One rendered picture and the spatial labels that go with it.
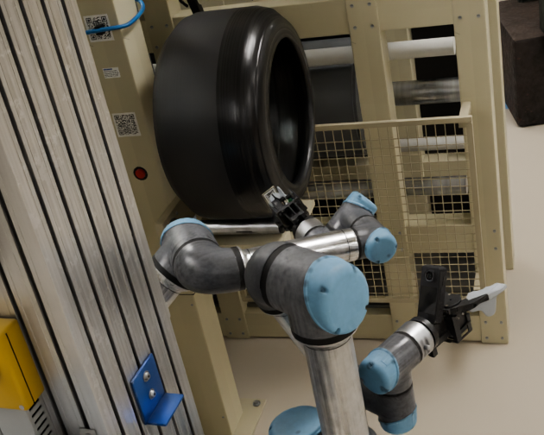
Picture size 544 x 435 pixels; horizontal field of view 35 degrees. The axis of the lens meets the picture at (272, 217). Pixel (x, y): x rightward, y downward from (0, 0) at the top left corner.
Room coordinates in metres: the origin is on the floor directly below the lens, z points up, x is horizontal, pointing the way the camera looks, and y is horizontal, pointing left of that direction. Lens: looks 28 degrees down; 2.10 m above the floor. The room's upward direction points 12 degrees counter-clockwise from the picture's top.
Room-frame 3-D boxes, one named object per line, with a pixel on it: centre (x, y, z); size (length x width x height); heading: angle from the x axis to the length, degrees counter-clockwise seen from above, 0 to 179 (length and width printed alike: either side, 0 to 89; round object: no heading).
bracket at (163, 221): (2.45, 0.25, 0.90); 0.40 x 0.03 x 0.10; 159
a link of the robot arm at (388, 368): (1.31, -0.16, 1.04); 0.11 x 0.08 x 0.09; 130
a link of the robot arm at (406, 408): (1.32, -0.15, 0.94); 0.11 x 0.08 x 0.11; 40
